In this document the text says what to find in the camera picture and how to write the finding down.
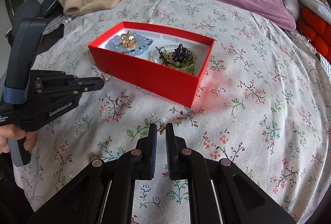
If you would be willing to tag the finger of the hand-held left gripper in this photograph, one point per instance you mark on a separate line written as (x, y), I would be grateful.
(88, 89)
(88, 80)

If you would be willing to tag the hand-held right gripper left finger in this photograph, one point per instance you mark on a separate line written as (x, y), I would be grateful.
(153, 146)

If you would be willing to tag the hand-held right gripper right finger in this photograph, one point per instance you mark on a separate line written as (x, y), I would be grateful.
(169, 146)

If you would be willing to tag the small stud earring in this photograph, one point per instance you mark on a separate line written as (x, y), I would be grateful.
(104, 76)

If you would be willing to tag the small gold earring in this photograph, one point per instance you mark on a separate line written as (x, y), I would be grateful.
(161, 128)

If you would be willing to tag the red cardboard box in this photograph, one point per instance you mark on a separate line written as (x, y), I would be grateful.
(155, 79)

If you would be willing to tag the black rhinestone ornament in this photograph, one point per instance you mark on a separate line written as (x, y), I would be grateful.
(182, 53)

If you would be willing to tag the person's left hand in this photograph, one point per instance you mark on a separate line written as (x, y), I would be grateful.
(6, 141)

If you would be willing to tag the grey checked cloth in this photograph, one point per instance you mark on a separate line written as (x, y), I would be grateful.
(55, 23)

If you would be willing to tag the dark grey chair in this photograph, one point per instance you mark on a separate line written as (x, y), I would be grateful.
(36, 7)

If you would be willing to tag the grey quilted bedspread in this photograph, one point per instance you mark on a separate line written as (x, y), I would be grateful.
(323, 58)

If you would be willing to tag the orange plush toy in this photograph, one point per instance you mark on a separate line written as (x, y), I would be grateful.
(315, 27)

